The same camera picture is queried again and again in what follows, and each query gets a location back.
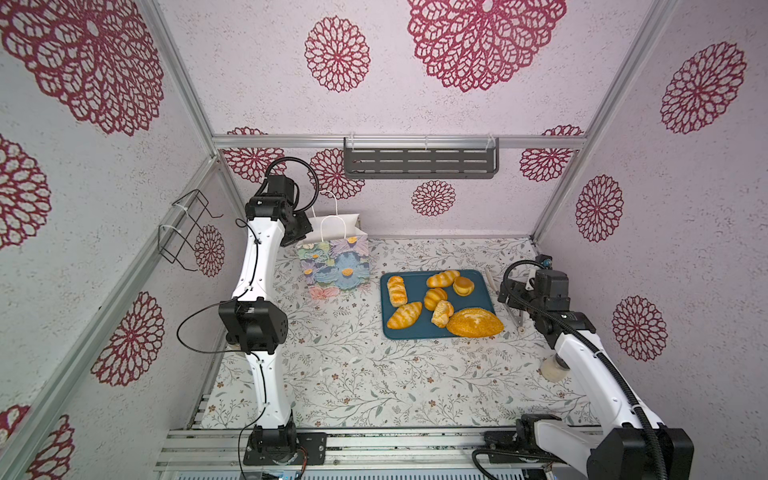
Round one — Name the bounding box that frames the floral paper gift bag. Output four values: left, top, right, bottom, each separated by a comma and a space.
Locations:
295, 190, 371, 300

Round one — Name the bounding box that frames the small twisted bread piece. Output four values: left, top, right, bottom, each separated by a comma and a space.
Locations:
431, 300, 454, 328

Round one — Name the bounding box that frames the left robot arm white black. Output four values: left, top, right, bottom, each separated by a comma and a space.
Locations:
218, 194, 306, 457

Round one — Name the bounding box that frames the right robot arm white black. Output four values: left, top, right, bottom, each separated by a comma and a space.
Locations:
498, 262, 694, 479

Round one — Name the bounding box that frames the large round bread loaf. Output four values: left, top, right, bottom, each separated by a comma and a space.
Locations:
446, 308, 504, 338

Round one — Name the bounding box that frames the croissant bread top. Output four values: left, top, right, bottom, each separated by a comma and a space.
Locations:
426, 270, 461, 289

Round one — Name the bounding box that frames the croissant bread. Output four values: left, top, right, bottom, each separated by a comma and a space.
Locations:
386, 302, 423, 330
426, 270, 461, 289

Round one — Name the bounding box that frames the croissant bread lower left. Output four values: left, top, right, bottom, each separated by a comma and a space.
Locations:
386, 302, 423, 330

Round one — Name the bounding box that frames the striped bread roll upper left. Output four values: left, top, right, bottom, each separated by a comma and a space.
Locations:
387, 275, 408, 308

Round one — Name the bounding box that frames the tape roll on table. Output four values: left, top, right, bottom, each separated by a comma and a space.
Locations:
539, 354, 570, 383

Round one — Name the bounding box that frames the small round bun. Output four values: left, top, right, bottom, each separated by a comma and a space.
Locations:
452, 276, 475, 297

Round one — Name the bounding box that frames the small croissant centre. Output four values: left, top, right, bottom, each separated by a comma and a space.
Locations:
423, 288, 448, 311

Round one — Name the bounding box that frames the teal serving tray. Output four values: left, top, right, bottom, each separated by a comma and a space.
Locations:
379, 269, 495, 340

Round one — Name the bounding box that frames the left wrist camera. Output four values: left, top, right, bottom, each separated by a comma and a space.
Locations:
265, 175, 300, 205

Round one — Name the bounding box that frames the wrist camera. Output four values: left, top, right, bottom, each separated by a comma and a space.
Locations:
528, 254, 569, 286
265, 175, 300, 205

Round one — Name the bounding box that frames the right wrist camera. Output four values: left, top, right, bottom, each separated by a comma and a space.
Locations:
528, 254, 569, 286

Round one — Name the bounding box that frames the grey wall shelf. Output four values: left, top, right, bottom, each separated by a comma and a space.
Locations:
342, 136, 499, 180

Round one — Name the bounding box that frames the black wire wall rack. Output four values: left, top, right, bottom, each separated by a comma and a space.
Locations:
156, 189, 223, 272

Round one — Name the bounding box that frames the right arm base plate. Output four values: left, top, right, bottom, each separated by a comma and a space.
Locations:
483, 430, 535, 464

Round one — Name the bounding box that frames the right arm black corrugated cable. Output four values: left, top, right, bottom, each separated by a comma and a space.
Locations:
470, 259, 668, 480

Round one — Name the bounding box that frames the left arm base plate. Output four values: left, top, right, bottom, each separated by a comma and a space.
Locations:
243, 426, 328, 467

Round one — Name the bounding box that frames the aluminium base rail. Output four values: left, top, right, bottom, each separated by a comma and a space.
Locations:
154, 425, 601, 480

